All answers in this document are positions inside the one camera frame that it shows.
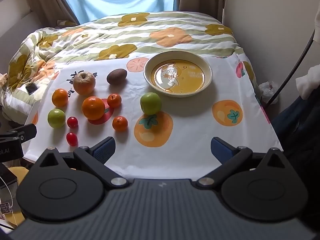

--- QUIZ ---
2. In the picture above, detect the brown kiwi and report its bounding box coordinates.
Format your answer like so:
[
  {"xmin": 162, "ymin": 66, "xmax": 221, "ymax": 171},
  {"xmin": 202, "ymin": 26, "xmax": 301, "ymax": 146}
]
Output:
[{"xmin": 106, "ymin": 69, "xmax": 128, "ymax": 85}]

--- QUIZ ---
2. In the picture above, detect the floral striped quilt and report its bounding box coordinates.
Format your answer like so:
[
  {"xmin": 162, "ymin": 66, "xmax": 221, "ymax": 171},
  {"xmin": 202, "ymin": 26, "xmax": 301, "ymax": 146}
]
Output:
[{"xmin": 0, "ymin": 11, "xmax": 258, "ymax": 122}]

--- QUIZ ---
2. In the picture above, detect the black smartphone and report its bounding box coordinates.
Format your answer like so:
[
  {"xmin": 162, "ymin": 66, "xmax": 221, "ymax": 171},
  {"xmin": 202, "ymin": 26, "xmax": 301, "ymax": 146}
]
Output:
[{"xmin": 25, "ymin": 83, "xmax": 39, "ymax": 95}]

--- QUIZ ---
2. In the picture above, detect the medium mandarin orange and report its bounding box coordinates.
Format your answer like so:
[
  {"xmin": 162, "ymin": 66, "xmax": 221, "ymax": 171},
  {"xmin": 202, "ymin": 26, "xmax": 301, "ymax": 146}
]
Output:
[{"xmin": 52, "ymin": 88, "xmax": 69, "ymax": 108}]

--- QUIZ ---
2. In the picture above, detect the cream and yellow bowl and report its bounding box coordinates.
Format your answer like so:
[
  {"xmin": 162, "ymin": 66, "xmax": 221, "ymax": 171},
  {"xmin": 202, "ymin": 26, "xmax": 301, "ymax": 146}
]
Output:
[{"xmin": 143, "ymin": 51, "xmax": 213, "ymax": 97}]

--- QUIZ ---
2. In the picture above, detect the round green guava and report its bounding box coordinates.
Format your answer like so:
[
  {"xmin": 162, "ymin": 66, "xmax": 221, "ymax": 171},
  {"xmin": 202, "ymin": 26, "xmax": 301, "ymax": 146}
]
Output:
[{"xmin": 47, "ymin": 108, "xmax": 66, "ymax": 129}]

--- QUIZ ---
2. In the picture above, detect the large orange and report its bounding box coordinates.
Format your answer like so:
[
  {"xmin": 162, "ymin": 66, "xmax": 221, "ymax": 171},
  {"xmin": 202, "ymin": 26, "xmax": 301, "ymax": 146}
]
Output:
[{"xmin": 82, "ymin": 96, "xmax": 106, "ymax": 120}]

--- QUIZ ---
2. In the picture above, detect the oval cherry tomato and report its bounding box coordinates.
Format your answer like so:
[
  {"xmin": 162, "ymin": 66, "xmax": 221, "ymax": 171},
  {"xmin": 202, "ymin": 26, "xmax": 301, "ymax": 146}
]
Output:
[{"xmin": 66, "ymin": 132, "xmax": 78, "ymax": 147}]

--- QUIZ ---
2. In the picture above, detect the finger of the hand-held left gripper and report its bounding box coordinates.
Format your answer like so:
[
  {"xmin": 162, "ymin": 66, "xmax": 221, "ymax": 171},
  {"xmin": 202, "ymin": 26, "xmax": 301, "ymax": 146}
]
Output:
[{"xmin": 7, "ymin": 123, "xmax": 38, "ymax": 141}]

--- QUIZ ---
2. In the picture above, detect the small mandarin orange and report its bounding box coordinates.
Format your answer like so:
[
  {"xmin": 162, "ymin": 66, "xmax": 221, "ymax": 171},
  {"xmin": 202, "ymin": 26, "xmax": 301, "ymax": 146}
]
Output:
[
  {"xmin": 107, "ymin": 93, "xmax": 122, "ymax": 108},
  {"xmin": 112, "ymin": 116, "xmax": 128, "ymax": 132}
]

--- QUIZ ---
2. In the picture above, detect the dark blue cloth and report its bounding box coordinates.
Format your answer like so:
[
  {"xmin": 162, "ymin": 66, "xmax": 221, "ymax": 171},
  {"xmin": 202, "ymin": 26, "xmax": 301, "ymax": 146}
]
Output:
[{"xmin": 271, "ymin": 94, "xmax": 320, "ymax": 160}]

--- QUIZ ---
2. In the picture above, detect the yellowish red apple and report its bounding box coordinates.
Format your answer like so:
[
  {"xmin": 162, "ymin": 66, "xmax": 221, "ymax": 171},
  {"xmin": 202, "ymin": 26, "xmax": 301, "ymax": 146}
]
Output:
[{"xmin": 73, "ymin": 71, "xmax": 96, "ymax": 96}]

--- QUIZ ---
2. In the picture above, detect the white persimmon print sheet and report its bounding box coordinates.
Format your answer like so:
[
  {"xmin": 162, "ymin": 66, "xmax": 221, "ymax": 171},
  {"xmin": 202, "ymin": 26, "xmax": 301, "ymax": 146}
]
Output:
[{"xmin": 23, "ymin": 51, "xmax": 284, "ymax": 180}]

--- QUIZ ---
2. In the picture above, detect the white cloth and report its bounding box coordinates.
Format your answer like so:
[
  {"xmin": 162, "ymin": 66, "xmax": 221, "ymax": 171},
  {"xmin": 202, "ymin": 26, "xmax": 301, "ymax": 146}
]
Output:
[{"xmin": 295, "ymin": 65, "xmax": 320, "ymax": 100}]

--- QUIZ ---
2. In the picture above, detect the white plastic bag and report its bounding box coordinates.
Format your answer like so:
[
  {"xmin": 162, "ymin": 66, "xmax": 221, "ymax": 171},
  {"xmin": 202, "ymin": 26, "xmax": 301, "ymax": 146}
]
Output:
[{"xmin": 258, "ymin": 80, "xmax": 279, "ymax": 105}]

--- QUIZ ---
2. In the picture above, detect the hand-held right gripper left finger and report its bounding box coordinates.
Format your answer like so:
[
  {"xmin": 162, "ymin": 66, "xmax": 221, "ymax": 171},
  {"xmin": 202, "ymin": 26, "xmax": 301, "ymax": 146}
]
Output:
[{"xmin": 32, "ymin": 137, "xmax": 130, "ymax": 191}]

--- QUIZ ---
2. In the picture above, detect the green apple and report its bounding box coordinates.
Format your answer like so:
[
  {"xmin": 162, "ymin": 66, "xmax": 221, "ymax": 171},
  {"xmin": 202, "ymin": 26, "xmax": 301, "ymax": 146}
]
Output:
[{"xmin": 140, "ymin": 92, "xmax": 162, "ymax": 116}]

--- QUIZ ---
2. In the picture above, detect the black cable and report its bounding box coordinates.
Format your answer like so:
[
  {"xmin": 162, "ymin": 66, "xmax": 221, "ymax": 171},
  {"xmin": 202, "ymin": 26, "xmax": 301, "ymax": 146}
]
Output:
[{"xmin": 264, "ymin": 29, "xmax": 316, "ymax": 106}]

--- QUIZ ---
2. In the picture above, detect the patterned pillow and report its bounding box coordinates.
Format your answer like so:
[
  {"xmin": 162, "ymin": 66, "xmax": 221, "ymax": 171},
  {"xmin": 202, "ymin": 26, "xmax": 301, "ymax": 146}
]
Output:
[{"xmin": 56, "ymin": 19, "xmax": 78, "ymax": 28}]

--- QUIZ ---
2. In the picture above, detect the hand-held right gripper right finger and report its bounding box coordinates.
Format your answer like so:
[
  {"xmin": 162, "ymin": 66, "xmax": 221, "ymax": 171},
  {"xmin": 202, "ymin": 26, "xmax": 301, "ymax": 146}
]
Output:
[{"xmin": 195, "ymin": 137, "xmax": 293, "ymax": 190}]

